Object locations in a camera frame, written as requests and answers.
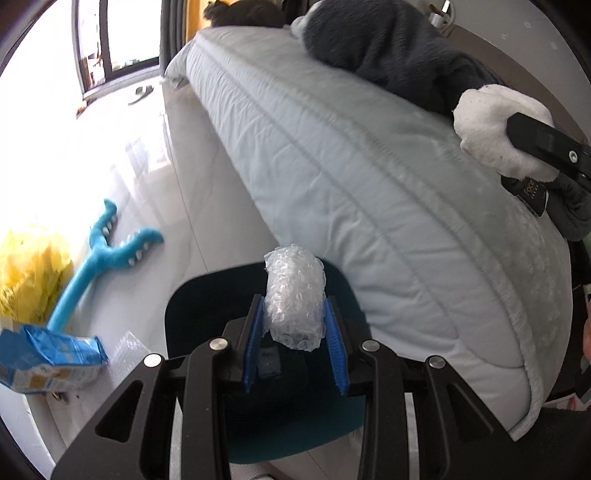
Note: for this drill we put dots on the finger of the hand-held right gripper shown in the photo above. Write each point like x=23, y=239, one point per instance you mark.
x=540, y=143

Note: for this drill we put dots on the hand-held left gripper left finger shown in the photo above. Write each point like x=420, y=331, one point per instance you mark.
x=254, y=332

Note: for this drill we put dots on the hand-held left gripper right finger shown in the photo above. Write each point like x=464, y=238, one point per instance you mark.
x=334, y=341

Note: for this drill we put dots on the dark teal trash bin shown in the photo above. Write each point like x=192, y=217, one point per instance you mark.
x=207, y=304

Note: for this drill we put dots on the clear bubble wrap roll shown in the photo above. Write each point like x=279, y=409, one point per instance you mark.
x=295, y=295

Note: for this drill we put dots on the white cloth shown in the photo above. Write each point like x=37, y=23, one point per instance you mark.
x=485, y=124

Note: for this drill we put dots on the black tag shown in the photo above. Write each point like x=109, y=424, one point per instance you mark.
x=526, y=194

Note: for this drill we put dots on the clear bubble wrap sheet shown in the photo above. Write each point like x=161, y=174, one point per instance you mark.
x=129, y=350

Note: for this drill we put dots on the blue plush toy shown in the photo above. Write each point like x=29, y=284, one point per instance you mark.
x=99, y=258

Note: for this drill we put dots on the dark grey fluffy blanket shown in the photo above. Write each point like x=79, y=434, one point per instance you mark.
x=392, y=46

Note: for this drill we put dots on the light grey bed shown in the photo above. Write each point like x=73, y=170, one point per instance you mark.
x=346, y=152

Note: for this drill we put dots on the blue printed packet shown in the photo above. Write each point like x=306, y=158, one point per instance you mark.
x=51, y=355

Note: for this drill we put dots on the yellow plastic bag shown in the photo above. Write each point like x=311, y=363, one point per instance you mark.
x=27, y=272

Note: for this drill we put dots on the grey slipper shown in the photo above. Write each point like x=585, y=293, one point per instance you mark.
x=141, y=94

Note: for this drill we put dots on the small orange item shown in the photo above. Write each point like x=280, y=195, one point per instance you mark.
x=81, y=109

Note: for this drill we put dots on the black framed glass door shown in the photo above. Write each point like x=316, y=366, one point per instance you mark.
x=120, y=69

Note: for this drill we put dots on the grey curtain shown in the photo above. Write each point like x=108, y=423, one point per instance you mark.
x=171, y=27

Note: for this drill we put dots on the yellow curtain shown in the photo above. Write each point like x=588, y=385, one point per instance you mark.
x=193, y=18

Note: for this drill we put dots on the dark cat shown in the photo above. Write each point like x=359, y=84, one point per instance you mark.
x=244, y=11

